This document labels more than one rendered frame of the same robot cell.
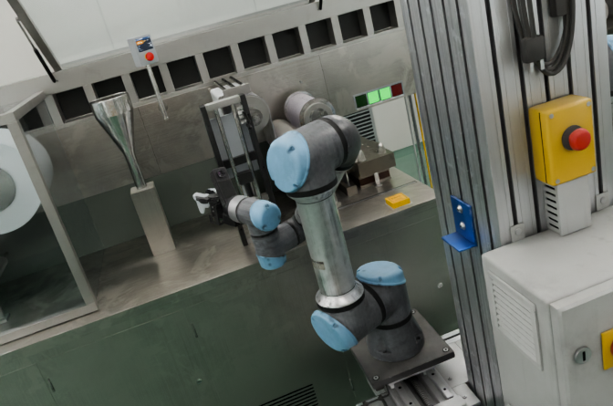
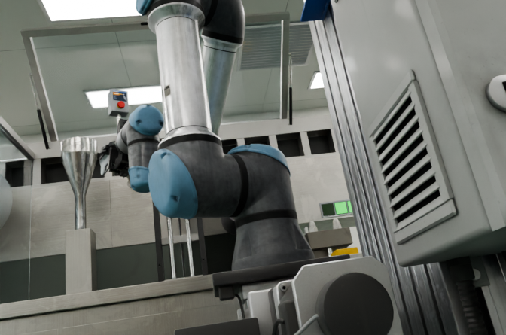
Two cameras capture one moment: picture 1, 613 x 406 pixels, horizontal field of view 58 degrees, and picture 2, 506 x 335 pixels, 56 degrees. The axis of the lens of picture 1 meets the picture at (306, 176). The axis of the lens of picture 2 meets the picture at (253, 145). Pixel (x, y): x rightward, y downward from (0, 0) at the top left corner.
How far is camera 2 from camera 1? 1.09 m
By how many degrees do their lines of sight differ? 40
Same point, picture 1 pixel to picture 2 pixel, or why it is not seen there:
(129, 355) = not seen: outside the picture
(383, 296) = (248, 161)
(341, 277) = (188, 105)
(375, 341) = (238, 247)
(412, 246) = not seen: hidden behind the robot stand
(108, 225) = (41, 293)
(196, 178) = (145, 259)
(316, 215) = (169, 31)
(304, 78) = not seen: hidden behind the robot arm
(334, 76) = (300, 181)
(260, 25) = (234, 129)
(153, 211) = (82, 254)
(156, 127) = (120, 201)
